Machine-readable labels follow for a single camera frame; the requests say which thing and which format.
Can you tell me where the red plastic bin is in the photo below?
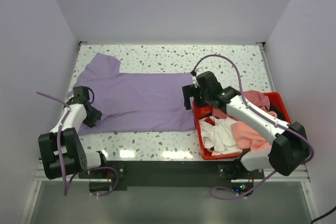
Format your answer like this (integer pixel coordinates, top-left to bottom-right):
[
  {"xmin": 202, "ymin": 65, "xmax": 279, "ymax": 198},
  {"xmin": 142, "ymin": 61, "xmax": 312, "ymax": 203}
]
[{"xmin": 193, "ymin": 91, "xmax": 290, "ymax": 160}]

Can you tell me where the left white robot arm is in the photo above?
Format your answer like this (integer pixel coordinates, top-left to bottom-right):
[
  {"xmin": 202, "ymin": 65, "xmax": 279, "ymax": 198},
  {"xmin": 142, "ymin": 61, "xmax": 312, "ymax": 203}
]
[{"xmin": 38, "ymin": 86, "xmax": 109, "ymax": 179}]

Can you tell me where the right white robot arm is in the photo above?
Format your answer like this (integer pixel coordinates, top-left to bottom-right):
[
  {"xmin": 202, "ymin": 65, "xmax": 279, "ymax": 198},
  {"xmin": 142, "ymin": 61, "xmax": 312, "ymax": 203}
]
[{"xmin": 182, "ymin": 71, "xmax": 314, "ymax": 178}]

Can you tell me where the purple cable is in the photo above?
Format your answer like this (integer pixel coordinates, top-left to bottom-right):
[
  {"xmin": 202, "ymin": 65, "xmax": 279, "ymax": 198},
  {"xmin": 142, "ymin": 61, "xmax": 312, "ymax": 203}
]
[
  {"xmin": 191, "ymin": 54, "xmax": 315, "ymax": 199},
  {"xmin": 36, "ymin": 91, "xmax": 120, "ymax": 197}
]

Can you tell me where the dark pink t shirt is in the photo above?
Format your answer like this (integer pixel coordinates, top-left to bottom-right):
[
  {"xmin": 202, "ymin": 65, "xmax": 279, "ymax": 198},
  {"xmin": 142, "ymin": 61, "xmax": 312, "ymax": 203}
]
[{"xmin": 212, "ymin": 90, "xmax": 270, "ymax": 121}]

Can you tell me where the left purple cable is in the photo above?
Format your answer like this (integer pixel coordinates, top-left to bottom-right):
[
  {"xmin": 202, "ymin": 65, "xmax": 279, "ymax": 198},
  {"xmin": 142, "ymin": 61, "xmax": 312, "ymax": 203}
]
[{"xmin": 36, "ymin": 91, "xmax": 120, "ymax": 197}]

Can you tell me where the white red t shirt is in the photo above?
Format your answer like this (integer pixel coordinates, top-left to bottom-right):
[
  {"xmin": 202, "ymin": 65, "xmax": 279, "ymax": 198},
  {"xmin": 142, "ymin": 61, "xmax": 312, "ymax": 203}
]
[{"xmin": 199, "ymin": 116, "xmax": 243, "ymax": 156}]

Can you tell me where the light salmon t shirt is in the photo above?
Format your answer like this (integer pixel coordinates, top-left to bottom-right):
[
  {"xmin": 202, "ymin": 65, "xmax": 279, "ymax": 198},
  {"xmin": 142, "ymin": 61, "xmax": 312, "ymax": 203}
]
[{"xmin": 230, "ymin": 116, "xmax": 271, "ymax": 151}]

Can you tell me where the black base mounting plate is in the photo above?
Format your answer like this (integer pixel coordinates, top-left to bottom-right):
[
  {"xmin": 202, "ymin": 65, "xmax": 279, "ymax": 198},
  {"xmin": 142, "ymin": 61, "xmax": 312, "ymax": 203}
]
[{"xmin": 79, "ymin": 161, "xmax": 264, "ymax": 191}]

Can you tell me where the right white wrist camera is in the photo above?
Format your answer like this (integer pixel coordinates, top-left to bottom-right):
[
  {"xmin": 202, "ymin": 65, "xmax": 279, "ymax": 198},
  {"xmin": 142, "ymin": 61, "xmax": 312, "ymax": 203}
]
[{"xmin": 193, "ymin": 76, "xmax": 199, "ymax": 88}]

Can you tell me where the black t shirt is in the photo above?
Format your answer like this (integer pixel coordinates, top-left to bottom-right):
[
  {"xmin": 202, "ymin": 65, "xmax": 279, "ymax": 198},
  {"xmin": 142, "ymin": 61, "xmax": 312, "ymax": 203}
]
[{"xmin": 269, "ymin": 103, "xmax": 286, "ymax": 120}]

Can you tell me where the purple t shirt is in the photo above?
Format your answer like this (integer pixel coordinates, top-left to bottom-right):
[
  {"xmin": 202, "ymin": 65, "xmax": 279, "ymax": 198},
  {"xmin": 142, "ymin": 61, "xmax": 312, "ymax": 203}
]
[{"xmin": 75, "ymin": 53, "xmax": 195, "ymax": 135}]

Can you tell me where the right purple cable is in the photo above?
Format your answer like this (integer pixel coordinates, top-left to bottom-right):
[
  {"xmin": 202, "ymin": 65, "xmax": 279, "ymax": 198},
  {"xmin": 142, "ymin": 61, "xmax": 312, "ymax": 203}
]
[{"xmin": 191, "ymin": 54, "xmax": 315, "ymax": 199}]

